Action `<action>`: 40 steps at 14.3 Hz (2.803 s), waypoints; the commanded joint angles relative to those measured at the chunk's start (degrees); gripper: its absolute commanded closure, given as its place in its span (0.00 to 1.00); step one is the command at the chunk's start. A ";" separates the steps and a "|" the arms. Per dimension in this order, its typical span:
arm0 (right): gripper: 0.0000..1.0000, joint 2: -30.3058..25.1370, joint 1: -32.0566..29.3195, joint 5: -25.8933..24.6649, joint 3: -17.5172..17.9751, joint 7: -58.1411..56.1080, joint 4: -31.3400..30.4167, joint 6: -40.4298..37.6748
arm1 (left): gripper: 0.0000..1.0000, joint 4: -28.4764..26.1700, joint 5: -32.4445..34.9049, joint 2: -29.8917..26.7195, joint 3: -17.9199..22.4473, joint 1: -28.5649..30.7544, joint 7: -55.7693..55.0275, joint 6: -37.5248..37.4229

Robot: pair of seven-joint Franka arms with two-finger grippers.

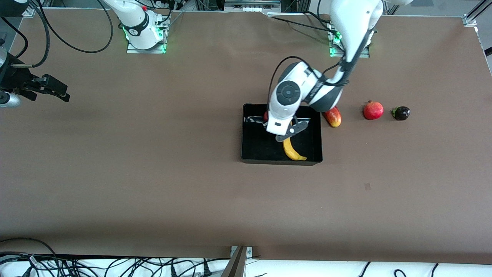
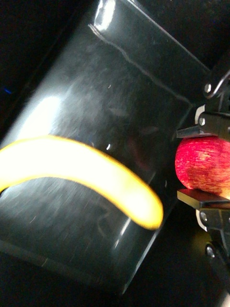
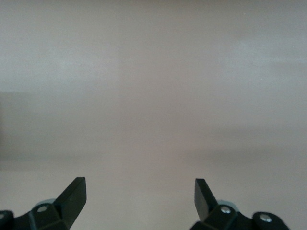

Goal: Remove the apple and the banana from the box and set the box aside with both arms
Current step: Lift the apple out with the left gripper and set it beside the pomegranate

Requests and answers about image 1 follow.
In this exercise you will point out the dark purple mangosteen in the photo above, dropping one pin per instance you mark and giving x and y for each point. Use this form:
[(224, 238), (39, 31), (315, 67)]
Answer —
[(402, 113)]

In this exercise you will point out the aluminium profile bar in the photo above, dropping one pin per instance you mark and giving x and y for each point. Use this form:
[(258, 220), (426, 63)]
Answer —
[(480, 8)]

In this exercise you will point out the black rectangular tray box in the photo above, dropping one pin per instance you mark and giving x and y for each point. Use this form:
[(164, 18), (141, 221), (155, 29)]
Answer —
[(261, 146)]

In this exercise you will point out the aluminium frame rail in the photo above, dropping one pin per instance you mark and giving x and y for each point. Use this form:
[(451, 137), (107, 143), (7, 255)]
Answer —
[(251, 3)]

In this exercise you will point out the aluminium edge bracket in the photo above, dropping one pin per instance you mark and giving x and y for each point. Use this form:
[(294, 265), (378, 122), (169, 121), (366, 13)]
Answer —
[(249, 252)]

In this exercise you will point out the paper table cover sheet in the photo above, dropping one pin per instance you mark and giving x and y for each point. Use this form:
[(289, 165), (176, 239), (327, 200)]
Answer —
[(153, 173)]

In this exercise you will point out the yellow banana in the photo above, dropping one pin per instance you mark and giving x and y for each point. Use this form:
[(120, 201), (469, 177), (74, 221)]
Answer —
[(292, 152)]

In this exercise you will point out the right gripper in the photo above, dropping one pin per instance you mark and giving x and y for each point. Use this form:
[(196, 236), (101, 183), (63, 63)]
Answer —
[(16, 81)]

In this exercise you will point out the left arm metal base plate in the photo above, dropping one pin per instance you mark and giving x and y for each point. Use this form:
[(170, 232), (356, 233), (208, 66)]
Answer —
[(361, 56)]

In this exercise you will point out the aluminium corner bracket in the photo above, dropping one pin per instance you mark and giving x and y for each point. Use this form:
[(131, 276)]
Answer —
[(469, 20), (29, 13)]

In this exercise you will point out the grey metal post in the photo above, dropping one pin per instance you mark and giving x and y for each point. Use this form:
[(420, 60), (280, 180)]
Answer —
[(235, 267)]

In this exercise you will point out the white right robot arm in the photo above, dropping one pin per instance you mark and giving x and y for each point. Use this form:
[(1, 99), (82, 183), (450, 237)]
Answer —
[(134, 19)]

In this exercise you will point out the black power plug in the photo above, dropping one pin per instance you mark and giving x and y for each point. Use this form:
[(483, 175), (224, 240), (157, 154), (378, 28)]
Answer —
[(173, 271), (207, 271)]

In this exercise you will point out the red yellow mango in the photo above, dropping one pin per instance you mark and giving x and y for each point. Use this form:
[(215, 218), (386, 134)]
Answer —
[(334, 118)]

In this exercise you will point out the red pomegranate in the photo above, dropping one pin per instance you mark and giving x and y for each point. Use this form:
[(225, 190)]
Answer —
[(373, 110)]

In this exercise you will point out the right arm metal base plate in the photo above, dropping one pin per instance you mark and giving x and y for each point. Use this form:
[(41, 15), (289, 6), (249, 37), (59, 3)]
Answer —
[(146, 51)]

